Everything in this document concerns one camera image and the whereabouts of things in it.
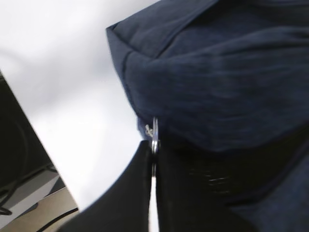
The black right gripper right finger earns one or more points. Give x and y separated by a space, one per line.
196 190

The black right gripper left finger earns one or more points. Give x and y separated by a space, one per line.
124 207

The navy blue lunch bag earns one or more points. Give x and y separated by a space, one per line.
227 77

